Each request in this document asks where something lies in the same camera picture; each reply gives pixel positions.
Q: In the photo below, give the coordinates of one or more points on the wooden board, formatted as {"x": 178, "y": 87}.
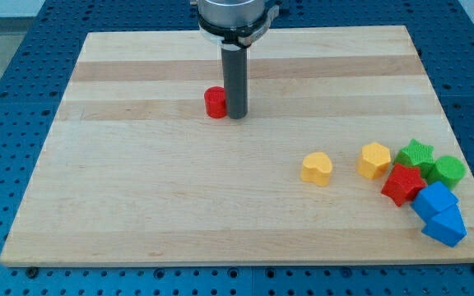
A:
{"x": 134, "y": 173}

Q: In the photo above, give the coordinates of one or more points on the blue cube block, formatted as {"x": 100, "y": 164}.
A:
{"x": 432, "y": 200}

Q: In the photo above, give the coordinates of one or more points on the green star block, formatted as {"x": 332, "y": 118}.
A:
{"x": 416, "y": 155}

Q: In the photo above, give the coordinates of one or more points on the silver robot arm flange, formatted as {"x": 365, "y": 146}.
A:
{"x": 235, "y": 24}

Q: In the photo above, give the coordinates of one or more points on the green cylinder block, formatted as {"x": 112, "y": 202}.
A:
{"x": 448, "y": 170}

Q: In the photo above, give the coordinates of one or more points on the red cylinder block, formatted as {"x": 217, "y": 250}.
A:
{"x": 214, "y": 99}

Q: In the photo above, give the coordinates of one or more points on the yellow heart block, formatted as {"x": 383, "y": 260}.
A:
{"x": 316, "y": 168}

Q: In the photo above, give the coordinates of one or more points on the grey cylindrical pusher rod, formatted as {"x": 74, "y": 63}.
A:
{"x": 234, "y": 65}

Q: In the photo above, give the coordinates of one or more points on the red star block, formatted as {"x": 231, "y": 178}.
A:
{"x": 403, "y": 184}

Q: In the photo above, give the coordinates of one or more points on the blue triangle block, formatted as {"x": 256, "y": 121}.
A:
{"x": 446, "y": 227}

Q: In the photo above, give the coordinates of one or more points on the yellow hexagon block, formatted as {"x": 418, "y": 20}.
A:
{"x": 373, "y": 160}

